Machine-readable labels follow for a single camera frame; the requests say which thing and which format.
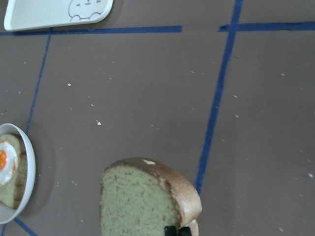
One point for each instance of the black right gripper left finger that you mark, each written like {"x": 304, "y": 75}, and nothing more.
{"x": 170, "y": 231}

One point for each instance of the grey round plate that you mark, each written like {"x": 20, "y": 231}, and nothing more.
{"x": 7, "y": 214}

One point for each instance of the fried egg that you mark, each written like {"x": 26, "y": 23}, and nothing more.
{"x": 8, "y": 162}

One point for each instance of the bread slice under egg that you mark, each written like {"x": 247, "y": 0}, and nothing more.
{"x": 12, "y": 192}

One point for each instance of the bread slice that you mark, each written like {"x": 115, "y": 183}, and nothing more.
{"x": 12, "y": 192}
{"x": 142, "y": 197}

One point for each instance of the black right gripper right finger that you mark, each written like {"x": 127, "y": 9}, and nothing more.
{"x": 185, "y": 231}

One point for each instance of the cream bear serving tray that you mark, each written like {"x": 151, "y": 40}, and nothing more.
{"x": 39, "y": 14}

